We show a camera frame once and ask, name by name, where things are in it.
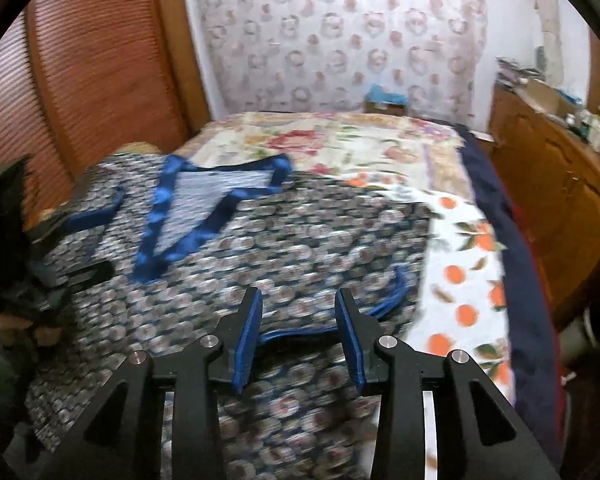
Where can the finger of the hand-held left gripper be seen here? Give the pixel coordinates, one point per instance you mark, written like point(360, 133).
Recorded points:
point(87, 274)

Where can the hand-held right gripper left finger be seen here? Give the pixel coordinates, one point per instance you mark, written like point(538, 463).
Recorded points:
point(247, 340)

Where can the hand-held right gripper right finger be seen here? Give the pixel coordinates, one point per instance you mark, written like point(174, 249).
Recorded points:
point(352, 345)

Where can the navy patterned satin garment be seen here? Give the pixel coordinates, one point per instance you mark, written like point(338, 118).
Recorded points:
point(280, 240)

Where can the orange fruit print bedsheet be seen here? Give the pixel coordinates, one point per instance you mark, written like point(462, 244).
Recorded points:
point(460, 280)

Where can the olive patterned pillow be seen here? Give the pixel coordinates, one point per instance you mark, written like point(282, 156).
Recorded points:
point(135, 148)

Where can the wooden louvered wardrobe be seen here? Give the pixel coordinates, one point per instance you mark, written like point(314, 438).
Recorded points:
point(90, 60)

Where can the navy blue blanket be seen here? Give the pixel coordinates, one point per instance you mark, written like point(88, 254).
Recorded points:
point(505, 240)

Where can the floral plush blanket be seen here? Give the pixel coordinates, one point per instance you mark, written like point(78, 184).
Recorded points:
point(305, 140)

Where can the blue item by curtain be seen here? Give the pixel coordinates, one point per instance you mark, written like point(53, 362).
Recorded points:
point(385, 94)

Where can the wooden sideboard cabinet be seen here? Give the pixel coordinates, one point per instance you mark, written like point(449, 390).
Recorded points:
point(545, 170)

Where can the open cardboard box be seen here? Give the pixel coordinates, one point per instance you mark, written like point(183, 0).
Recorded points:
point(545, 92)

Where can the pile of folded fabrics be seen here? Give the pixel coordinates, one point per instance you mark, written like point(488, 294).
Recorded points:
point(515, 67)

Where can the group of small toiletry bottles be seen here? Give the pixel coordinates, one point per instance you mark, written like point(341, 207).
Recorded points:
point(590, 125)

